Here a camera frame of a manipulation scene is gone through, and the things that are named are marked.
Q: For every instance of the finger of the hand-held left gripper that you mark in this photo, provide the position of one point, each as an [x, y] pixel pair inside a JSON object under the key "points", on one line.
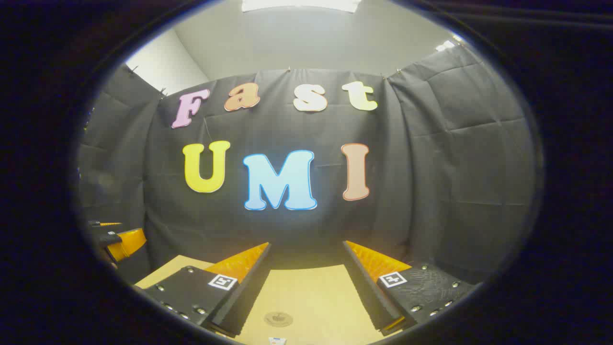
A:
{"points": [[127, 244], [107, 224]]}

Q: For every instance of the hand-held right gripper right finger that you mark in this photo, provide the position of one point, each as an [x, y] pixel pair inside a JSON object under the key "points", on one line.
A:
{"points": [[371, 297]]}

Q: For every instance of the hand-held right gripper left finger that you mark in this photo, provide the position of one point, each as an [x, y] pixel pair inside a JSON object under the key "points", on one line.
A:
{"points": [[249, 297]]}

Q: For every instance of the round cork coaster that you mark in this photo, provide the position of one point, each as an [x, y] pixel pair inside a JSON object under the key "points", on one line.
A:
{"points": [[278, 319]]}

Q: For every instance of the wooden desktop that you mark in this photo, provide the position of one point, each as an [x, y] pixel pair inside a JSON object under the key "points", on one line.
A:
{"points": [[311, 292]]}

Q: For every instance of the ceiling light panel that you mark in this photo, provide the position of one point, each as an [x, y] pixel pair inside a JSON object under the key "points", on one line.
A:
{"points": [[445, 46], [299, 5]]}

